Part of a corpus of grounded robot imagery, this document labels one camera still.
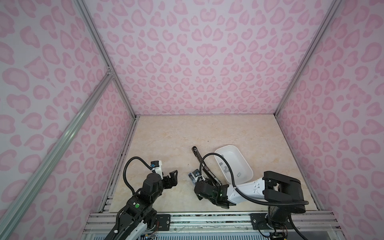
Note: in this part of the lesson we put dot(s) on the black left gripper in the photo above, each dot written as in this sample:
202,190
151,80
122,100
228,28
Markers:
169,184

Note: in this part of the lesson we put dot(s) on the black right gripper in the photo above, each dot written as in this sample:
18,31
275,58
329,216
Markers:
199,196

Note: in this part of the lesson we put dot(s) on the blue small stapler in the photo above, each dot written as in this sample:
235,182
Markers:
195,176

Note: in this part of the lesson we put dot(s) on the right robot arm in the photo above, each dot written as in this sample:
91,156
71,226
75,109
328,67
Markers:
283,195

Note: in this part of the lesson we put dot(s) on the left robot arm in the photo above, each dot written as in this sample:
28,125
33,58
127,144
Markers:
138,215

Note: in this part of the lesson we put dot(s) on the white plastic tray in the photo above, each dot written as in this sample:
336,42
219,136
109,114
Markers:
237,163

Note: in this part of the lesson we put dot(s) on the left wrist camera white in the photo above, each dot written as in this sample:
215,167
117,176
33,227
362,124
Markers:
156,167

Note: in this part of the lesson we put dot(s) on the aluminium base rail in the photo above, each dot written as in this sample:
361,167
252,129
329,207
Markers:
312,225

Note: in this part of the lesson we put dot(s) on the aluminium diagonal frame bar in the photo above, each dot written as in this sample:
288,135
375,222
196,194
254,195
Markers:
21,204

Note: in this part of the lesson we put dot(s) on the aluminium frame corner post left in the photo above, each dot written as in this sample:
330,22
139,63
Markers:
91,26

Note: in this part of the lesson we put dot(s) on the aluminium frame corner post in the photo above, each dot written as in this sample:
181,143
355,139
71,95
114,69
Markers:
91,26
314,44

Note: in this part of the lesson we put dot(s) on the aluminium frame corner post right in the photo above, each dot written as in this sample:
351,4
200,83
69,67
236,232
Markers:
314,44

